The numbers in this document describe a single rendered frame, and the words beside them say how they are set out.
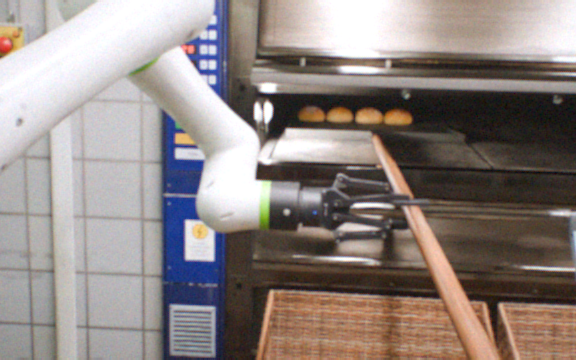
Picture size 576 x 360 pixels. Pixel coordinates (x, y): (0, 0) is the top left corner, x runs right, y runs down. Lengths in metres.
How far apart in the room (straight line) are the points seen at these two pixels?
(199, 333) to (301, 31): 0.82
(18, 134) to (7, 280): 1.33
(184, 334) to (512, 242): 0.88
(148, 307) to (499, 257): 0.92
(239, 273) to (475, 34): 0.85
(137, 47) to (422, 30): 1.04
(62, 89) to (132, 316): 1.26
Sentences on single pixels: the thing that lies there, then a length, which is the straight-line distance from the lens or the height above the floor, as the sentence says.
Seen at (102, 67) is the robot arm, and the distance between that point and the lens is 1.05.
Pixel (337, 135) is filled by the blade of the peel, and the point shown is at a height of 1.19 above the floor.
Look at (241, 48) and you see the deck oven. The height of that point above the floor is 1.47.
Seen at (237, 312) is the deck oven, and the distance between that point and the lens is 2.14.
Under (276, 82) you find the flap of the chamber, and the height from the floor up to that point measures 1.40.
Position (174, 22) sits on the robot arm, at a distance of 1.12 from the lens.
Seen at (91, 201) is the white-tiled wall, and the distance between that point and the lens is 2.13.
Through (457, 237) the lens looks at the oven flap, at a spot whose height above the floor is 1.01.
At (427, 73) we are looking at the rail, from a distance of 1.85.
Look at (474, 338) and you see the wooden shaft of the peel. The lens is 0.91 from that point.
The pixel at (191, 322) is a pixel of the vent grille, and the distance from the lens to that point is 2.13.
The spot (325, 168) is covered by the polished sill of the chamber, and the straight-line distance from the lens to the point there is 2.02.
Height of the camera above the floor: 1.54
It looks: 12 degrees down
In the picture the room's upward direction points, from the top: 2 degrees clockwise
